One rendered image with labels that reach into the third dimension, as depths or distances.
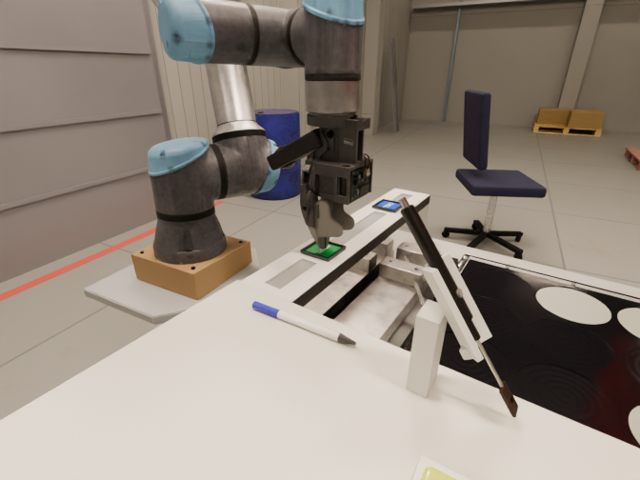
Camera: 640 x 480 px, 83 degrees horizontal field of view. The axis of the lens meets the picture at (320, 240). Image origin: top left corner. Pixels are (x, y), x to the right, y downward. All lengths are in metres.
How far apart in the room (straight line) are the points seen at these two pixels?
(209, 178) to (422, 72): 10.08
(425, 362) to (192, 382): 0.22
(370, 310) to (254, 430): 0.32
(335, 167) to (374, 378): 0.27
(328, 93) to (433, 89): 10.14
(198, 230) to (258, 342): 0.40
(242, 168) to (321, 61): 0.34
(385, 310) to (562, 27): 10.04
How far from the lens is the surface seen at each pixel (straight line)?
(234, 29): 0.53
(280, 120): 3.64
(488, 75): 10.45
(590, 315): 0.69
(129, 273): 0.92
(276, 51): 0.56
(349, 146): 0.50
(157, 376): 0.41
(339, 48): 0.49
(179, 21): 0.51
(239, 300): 0.48
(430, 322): 0.32
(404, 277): 0.67
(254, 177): 0.78
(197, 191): 0.74
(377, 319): 0.59
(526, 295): 0.69
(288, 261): 0.57
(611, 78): 10.57
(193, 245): 0.77
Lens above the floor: 1.24
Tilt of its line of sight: 25 degrees down
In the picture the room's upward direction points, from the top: straight up
